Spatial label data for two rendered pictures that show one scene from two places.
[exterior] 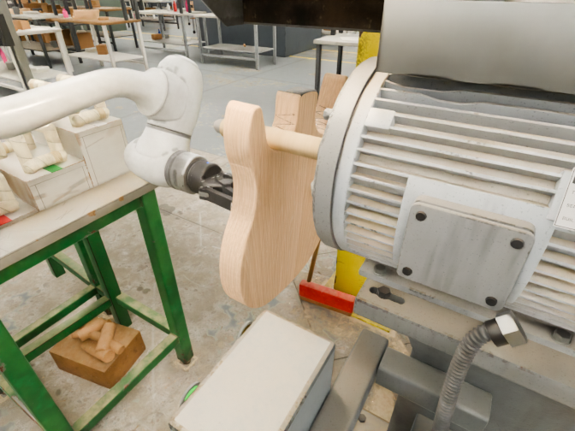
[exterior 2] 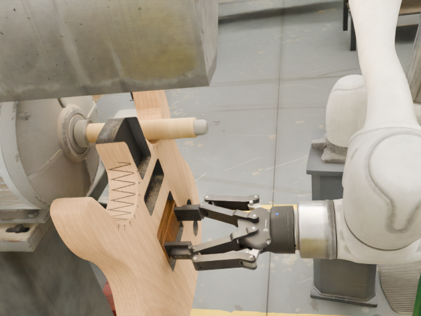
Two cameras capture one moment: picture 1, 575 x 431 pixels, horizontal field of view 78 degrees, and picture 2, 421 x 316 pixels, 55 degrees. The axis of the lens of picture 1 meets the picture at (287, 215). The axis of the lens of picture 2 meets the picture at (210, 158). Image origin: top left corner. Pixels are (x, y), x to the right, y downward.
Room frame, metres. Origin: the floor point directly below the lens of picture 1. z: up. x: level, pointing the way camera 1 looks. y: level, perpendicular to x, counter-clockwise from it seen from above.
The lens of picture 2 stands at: (1.11, -0.04, 1.56)
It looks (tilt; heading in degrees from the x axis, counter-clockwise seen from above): 33 degrees down; 164
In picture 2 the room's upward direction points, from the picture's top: 11 degrees counter-clockwise
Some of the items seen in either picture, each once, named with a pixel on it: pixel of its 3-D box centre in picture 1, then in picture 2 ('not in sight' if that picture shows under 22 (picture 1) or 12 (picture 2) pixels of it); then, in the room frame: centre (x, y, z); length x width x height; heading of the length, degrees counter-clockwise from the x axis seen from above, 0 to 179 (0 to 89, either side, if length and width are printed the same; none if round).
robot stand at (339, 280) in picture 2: not in sight; (346, 221); (0.10, 0.77, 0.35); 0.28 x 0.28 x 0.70; 51
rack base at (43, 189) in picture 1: (37, 173); not in sight; (0.95, 0.74, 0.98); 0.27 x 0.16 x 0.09; 59
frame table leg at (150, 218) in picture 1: (168, 290); not in sight; (0.99, 0.46, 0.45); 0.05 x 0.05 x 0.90; 59
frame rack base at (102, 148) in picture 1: (81, 144); not in sight; (1.07, 0.66, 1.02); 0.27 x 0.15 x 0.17; 59
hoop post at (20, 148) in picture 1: (24, 155); not in sight; (0.87, 0.69, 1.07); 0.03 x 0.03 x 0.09
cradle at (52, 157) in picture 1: (45, 160); not in sight; (0.89, 0.66, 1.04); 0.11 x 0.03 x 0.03; 149
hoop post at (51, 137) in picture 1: (55, 144); not in sight; (0.93, 0.65, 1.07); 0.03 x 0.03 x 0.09
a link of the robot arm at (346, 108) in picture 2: not in sight; (353, 108); (0.11, 0.78, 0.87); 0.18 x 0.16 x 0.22; 52
